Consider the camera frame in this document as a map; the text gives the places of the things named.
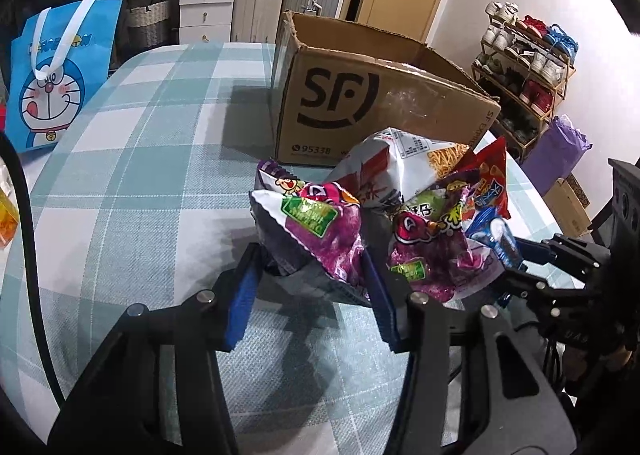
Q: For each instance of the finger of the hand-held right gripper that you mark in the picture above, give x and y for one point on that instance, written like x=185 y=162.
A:
x=525 y=285
x=565 y=250

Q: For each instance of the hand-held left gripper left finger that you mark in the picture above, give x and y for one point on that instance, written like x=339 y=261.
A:
x=245 y=295

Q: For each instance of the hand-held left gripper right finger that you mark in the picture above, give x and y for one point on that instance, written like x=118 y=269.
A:
x=380 y=300

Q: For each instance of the blue cookie packet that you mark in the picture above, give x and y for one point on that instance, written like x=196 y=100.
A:
x=495 y=235

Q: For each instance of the red snack packet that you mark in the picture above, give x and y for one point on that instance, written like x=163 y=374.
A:
x=492 y=170

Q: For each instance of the white noodle snack packet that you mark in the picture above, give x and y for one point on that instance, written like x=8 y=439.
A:
x=400 y=160

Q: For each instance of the brown cardboard box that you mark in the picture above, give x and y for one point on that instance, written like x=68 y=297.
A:
x=350 y=100

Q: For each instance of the printed cardboard box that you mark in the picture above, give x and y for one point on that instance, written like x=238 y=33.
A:
x=565 y=210

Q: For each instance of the purple gift bag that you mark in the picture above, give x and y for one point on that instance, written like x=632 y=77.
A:
x=555 y=155

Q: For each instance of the green checked tablecloth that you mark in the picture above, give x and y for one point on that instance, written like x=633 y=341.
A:
x=125 y=185

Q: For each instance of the yellow packet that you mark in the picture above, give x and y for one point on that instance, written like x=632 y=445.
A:
x=7 y=220

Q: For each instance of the blue cartoon tote bag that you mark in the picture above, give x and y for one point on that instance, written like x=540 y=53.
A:
x=75 y=75

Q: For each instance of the woven laundry basket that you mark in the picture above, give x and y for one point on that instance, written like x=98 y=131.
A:
x=150 y=20

